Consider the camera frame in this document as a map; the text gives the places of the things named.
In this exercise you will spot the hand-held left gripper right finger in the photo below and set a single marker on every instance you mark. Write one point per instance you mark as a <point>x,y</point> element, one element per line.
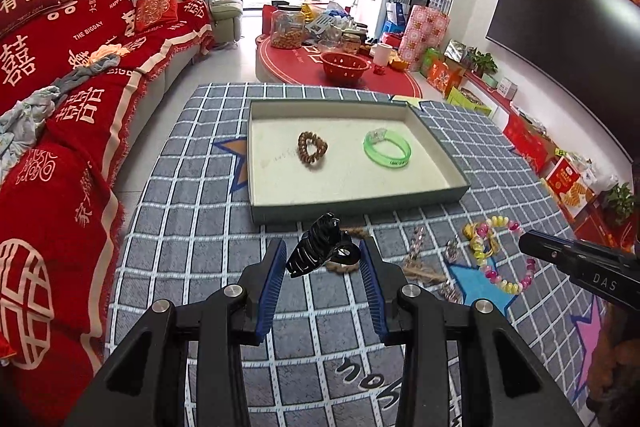
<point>372,292</point>

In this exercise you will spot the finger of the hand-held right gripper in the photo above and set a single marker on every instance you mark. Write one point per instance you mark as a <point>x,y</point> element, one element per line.
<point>547,249</point>

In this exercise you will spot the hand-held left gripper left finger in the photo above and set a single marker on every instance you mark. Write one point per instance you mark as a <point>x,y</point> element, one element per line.
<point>270,289</point>

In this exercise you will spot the beige hair clip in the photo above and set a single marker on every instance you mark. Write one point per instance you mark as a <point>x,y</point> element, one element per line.
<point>425,274</point>

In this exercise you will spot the black hair claw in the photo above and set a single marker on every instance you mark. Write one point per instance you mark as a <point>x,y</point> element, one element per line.
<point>312,247</point>

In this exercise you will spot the crystal hair clip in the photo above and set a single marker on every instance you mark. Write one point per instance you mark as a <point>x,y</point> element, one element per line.
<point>417,242</point>

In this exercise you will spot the small silver hair clip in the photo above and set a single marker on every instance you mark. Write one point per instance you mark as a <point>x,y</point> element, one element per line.
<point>450,293</point>
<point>452,251</point>

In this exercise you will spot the grey shallow cardboard box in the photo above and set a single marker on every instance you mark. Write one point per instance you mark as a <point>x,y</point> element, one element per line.
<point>280,187</point>

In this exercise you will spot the person's right forearm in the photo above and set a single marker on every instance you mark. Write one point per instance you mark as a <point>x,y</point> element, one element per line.
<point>617,352</point>

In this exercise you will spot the orange and white snack box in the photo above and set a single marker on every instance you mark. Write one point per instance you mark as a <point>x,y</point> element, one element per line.
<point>567,187</point>

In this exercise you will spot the leafy potted plant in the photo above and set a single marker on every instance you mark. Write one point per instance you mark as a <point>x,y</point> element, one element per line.
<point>620,202</point>

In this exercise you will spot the grey checked tablecloth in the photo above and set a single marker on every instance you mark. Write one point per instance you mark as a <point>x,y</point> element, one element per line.
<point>200,227</point>

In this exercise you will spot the red cardboard box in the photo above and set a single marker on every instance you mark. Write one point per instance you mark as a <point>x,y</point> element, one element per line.
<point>527,142</point>

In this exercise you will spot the green translucent bangle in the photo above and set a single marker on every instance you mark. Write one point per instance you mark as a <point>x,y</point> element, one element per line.
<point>372,154</point>

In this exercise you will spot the small white box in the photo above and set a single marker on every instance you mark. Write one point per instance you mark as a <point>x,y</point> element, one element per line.
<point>507,88</point>

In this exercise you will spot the yellow-green box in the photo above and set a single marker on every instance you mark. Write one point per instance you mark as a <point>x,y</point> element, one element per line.
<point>467,102</point>

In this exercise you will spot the small potted plant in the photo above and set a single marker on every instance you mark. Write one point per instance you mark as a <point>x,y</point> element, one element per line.
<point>482,62</point>

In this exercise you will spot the black television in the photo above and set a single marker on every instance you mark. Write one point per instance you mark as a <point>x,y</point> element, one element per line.
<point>565,37</point>

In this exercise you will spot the green gift box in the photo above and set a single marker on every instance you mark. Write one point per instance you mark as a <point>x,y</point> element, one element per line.
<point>430,62</point>

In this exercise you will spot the sofa with red cover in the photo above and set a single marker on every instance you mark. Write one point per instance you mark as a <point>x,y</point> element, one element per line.
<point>60,217</point>

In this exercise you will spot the round red table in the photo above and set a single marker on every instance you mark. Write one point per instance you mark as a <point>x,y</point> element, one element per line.
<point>295,67</point>

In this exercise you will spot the red plastic colander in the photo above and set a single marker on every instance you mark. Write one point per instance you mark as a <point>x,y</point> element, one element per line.
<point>345,69</point>

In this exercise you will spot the white cup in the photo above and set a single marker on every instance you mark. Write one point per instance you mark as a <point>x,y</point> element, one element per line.
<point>381,55</point>

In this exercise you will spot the small glass jar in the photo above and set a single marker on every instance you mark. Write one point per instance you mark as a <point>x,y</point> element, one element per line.
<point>351,44</point>

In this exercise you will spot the clear glass bowl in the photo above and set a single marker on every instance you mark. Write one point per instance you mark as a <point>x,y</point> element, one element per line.
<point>329,47</point>

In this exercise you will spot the large glass snack jar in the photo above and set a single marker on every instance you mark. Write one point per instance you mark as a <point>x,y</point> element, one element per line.
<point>287,29</point>

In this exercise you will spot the blue and white bag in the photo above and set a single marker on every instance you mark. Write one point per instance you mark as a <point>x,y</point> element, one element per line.
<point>397,16</point>

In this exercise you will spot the peach crumpled cloth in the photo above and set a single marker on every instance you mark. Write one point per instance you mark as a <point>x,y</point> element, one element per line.
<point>110,52</point>

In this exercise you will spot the grey-blue crumpled clothes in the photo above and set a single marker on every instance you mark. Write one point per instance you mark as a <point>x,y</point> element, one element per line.
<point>30,109</point>

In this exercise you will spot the red patterned cushion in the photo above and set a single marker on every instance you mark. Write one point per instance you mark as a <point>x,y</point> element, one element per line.
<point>157,9</point>

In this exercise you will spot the red lettered pillow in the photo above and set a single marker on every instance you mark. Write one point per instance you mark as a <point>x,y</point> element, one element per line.
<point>22,4</point>

